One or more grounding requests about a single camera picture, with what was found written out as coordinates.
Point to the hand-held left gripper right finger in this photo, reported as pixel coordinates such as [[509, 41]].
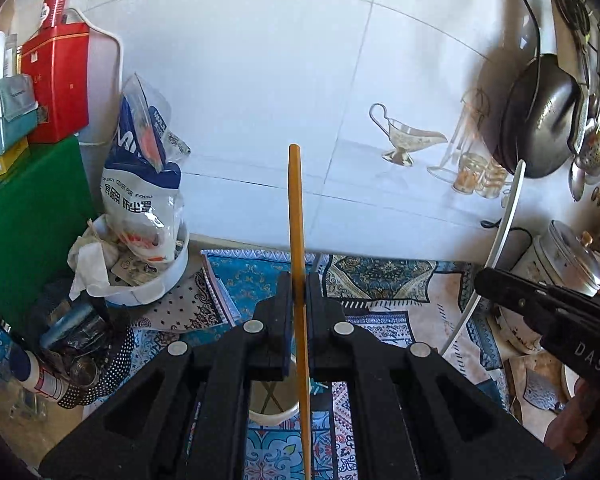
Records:
[[314, 320]]

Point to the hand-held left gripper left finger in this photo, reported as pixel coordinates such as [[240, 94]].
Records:
[[284, 320]]

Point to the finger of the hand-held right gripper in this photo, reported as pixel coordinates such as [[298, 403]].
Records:
[[530, 320], [520, 290]]

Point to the white chopstick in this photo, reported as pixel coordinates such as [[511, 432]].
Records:
[[505, 225]]

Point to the white ribbed cup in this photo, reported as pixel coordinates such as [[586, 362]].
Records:
[[272, 417]]

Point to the orange wooden chopstick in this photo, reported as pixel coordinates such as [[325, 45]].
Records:
[[296, 210]]

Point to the person's right hand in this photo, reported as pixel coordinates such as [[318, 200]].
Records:
[[570, 420]]

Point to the white rice cooker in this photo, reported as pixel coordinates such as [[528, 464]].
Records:
[[570, 260]]

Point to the wooden board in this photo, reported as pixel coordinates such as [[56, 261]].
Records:
[[535, 380]]

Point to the patterned patchwork mat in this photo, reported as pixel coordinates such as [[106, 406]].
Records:
[[375, 280]]

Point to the small steel ladle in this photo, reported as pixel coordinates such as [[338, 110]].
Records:
[[577, 182]]

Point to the white bowl with scraps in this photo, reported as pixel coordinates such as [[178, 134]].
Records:
[[145, 282]]

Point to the steel slotted spoon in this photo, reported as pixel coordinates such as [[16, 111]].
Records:
[[595, 152]]

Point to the black wok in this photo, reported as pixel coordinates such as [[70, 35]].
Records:
[[535, 120]]

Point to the black perforated mat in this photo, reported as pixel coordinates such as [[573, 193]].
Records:
[[112, 355]]

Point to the white blue food bag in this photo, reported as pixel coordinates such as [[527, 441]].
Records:
[[140, 185]]

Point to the dark glass jar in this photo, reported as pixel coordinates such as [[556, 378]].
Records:
[[70, 325]]

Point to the brown cutting board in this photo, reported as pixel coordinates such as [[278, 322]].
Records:
[[562, 35]]

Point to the green box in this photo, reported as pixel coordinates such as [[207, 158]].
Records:
[[25, 220]]

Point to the black kitchen scissors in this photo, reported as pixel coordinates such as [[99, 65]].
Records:
[[575, 7]]

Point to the red tin box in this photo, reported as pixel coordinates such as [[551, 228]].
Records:
[[55, 90]]

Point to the yellow flat box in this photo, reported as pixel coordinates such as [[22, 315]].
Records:
[[0, 160]]

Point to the teal tissue box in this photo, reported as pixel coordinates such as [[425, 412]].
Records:
[[5, 110]]

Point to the red capped bottle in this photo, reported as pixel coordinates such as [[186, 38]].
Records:
[[55, 5]]

